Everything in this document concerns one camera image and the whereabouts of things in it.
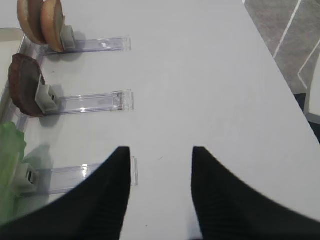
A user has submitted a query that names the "spare top bun right rack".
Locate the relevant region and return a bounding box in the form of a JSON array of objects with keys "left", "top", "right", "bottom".
[{"left": 17, "top": 0, "right": 47, "bottom": 45}]

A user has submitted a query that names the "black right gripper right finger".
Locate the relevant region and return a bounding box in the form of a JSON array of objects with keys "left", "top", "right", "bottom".
[{"left": 191, "top": 146, "right": 320, "bottom": 240}]

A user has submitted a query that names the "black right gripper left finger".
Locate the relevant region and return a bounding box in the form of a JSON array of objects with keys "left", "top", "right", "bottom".
[{"left": 0, "top": 146, "right": 131, "bottom": 240}]

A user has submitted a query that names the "green lettuce leaf right rack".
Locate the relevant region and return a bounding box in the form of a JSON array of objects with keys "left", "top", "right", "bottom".
[{"left": 0, "top": 122, "right": 27, "bottom": 224}]

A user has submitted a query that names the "clear pusher track right near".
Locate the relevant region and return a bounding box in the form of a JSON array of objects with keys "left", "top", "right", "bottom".
[{"left": 11, "top": 156, "right": 139, "bottom": 198}]

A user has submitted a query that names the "bun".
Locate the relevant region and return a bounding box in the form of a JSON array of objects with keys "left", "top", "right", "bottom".
[{"left": 40, "top": 0, "right": 64, "bottom": 53}]

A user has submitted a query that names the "clear pusher track right middle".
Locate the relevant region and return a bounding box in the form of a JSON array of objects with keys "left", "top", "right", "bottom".
[{"left": 35, "top": 85, "right": 134, "bottom": 116}]

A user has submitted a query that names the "brown meat patty right rack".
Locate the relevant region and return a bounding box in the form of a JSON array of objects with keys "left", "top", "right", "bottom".
[{"left": 8, "top": 53, "right": 46, "bottom": 118}]

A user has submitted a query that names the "metal serving tray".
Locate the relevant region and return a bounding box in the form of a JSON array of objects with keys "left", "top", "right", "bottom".
[{"left": 0, "top": 27, "right": 24, "bottom": 42}]

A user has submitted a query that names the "clear pusher track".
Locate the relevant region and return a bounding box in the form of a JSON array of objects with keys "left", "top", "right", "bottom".
[
  {"left": 40, "top": 25, "right": 132, "bottom": 55},
  {"left": 35, "top": 85, "right": 134, "bottom": 116},
  {"left": 11, "top": 156, "right": 139, "bottom": 198}
]

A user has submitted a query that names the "clear pusher track right far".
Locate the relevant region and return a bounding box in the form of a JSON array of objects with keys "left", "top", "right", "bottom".
[{"left": 40, "top": 25, "right": 132, "bottom": 55}]

